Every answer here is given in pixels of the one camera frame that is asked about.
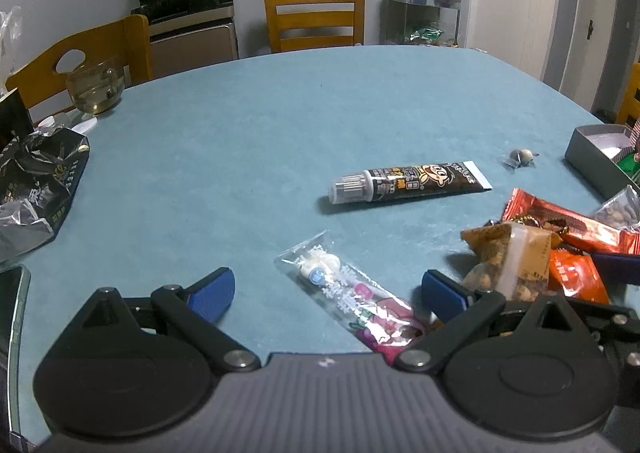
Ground small wrapped chocolate balls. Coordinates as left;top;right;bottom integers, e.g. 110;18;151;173
503;148;538;169

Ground black water dispenser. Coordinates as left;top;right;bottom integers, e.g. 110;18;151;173
132;0;239;78

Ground clear pink candy packet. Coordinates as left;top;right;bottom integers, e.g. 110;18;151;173
276;231;426;363

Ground black foil snack bag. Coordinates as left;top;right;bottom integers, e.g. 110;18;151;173
1;127;90;262

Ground tan nut snack bag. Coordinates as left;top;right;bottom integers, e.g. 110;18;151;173
460;222;562;303

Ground green cracker snack bag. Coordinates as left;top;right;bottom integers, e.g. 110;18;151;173
614;119;640;185

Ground small orange snack packet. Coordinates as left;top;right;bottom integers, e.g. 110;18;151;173
549;249;610;305

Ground wooden chair left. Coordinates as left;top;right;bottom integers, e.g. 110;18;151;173
6;14;153;108

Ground wooden chair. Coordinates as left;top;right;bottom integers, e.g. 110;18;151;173
616;63;640;127
6;14;153;108
264;0;366;53

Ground wooden chair centre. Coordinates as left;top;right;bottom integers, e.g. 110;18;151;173
264;0;366;53

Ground wooden chair right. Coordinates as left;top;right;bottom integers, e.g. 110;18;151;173
616;63;640;127

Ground glass bowl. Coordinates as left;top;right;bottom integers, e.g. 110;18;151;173
66;56;125;115

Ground clear bag of nuts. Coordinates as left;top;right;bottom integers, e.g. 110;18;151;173
592;185;640;233

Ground grey storage tray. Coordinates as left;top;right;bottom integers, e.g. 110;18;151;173
564;124;639;198

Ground orange-red snack bar wrapper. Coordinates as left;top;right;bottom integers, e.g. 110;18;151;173
501;187;639;255

